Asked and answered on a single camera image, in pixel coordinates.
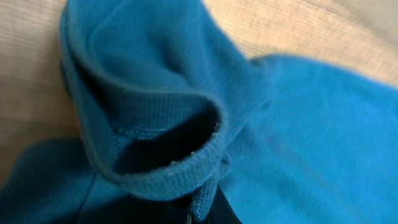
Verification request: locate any blue polo shirt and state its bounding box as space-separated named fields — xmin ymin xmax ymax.
xmin=1 ymin=1 xmax=397 ymax=223

